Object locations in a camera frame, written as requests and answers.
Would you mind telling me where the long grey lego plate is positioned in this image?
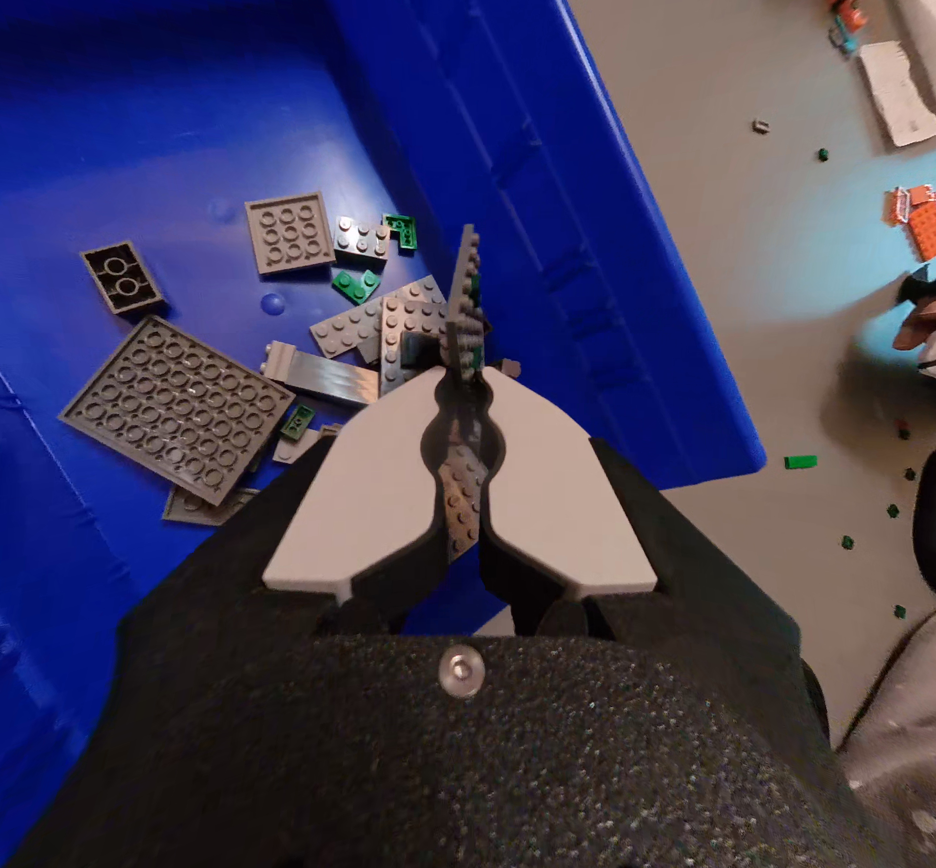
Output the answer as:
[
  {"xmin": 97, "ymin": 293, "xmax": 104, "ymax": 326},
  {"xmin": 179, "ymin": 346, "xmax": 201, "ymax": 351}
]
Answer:
[{"xmin": 309, "ymin": 273, "xmax": 449, "ymax": 361}]

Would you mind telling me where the black lego brick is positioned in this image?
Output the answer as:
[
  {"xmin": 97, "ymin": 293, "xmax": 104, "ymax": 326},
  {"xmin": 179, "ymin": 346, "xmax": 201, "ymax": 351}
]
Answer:
[{"xmin": 79, "ymin": 239, "xmax": 165, "ymax": 316}]

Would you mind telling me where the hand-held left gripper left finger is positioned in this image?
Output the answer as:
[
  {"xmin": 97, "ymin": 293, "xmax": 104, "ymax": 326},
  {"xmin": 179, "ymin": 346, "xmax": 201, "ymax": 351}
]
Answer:
[{"xmin": 261, "ymin": 366, "xmax": 449, "ymax": 596}]

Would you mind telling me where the grey ridged lego piece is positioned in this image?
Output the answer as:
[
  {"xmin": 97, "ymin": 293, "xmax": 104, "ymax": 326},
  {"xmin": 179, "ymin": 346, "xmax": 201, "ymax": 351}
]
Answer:
[{"xmin": 263, "ymin": 340, "xmax": 381, "ymax": 405}]

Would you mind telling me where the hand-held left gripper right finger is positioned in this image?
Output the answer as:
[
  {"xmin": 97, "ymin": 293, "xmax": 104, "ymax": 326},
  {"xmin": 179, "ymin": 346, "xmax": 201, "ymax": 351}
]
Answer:
[{"xmin": 477, "ymin": 366, "xmax": 661, "ymax": 598}]

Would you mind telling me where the grey lego baseplate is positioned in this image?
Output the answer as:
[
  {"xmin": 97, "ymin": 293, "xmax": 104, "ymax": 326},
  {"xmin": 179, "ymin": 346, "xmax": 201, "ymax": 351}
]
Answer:
[{"xmin": 437, "ymin": 223, "xmax": 491, "ymax": 563}]

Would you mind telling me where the dark grey lego plate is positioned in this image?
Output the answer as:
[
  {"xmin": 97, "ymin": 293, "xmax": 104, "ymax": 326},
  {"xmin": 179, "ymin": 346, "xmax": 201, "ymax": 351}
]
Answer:
[{"xmin": 332, "ymin": 216, "xmax": 391, "ymax": 270}]

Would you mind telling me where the blue plastic bin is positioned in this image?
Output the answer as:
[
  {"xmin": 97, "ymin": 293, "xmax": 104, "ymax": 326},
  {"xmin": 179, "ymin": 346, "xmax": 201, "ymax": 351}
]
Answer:
[{"xmin": 0, "ymin": 0, "xmax": 767, "ymax": 847}]

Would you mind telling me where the square grey lego plate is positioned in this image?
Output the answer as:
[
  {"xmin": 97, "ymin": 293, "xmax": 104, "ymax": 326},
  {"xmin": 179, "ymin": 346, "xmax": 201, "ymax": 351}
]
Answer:
[{"xmin": 244, "ymin": 191, "xmax": 337, "ymax": 277}]

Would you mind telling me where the large orange lego plate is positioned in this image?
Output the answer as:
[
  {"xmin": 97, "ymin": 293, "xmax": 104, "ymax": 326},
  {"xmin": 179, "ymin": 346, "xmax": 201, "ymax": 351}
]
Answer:
[{"xmin": 907, "ymin": 184, "xmax": 936, "ymax": 262}]

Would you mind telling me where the flat white paper bag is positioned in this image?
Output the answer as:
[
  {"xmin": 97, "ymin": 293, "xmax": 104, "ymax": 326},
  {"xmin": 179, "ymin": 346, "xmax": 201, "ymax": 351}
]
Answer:
[{"xmin": 857, "ymin": 40, "xmax": 936, "ymax": 149}]

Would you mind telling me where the light grey lego plate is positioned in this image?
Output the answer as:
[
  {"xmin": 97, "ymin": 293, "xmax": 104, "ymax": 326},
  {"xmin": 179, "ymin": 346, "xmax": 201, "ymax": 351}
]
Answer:
[{"xmin": 272, "ymin": 424, "xmax": 345, "ymax": 465}]

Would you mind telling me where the grey studded lego plate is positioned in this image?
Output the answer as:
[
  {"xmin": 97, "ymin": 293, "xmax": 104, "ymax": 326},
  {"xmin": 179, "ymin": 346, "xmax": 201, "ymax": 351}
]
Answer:
[{"xmin": 376, "ymin": 294, "xmax": 450, "ymax": 401}]

